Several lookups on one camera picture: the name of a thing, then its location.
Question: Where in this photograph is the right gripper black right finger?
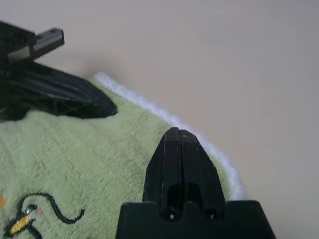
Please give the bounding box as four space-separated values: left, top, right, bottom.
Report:
178 128 226 220

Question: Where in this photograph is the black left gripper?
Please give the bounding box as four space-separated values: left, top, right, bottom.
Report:
0 21 118 122

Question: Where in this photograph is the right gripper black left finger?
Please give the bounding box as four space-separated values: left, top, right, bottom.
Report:
141 126 187 220

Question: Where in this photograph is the green towel with white trim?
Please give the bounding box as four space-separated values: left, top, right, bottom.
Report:
0 71 248 239

